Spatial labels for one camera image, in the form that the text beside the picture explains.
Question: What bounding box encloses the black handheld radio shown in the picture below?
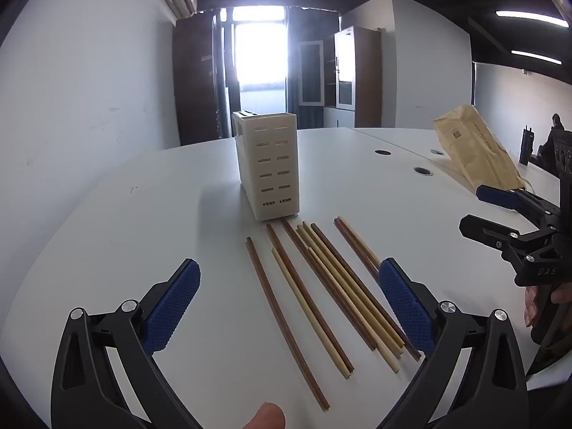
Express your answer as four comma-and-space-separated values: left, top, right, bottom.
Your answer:
521, 126, 534, 166

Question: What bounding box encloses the bright glass balcony door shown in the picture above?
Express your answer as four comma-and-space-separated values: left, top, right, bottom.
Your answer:
221, 5, 289, 121

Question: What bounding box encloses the person's left hand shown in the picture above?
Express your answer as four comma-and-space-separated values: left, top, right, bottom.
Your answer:
243, 401, 287, 429

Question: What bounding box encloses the dark wooden cabinet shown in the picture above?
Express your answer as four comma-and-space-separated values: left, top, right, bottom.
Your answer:
172, 11, 224, 146

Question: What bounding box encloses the brown paper envelope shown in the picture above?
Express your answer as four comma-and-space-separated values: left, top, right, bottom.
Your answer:
433, 104, 530, 193

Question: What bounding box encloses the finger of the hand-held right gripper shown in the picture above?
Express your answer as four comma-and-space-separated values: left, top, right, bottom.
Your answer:
475, 184, 562, 230
459, 214, 557, 261

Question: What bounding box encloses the long ceiling light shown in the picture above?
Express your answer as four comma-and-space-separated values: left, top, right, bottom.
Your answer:
496, 10, 570, 28
511, 49, 563, 65

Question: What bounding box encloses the grey glass-door cabinet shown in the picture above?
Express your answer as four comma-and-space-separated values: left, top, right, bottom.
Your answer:
297, 39, 336, 108

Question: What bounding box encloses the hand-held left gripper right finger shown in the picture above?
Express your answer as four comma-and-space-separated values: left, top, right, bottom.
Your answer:
378, 258, 530, 429

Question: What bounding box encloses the person's right hand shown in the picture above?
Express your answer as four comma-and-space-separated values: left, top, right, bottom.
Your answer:
524, 285, 572, 328

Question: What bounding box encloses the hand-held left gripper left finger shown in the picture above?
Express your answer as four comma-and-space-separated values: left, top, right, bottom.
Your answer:
50, 258, 202, 429

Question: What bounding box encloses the cream plastic chopstick holder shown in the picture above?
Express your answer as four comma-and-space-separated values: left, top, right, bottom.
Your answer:
232, 110, 300, 222

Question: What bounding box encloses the dark curtain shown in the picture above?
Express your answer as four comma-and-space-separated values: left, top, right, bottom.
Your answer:
286, 6, 342, 129

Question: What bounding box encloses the white cabinet with wooden side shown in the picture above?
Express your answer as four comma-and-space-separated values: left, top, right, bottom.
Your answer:
333, 26, 383, 128

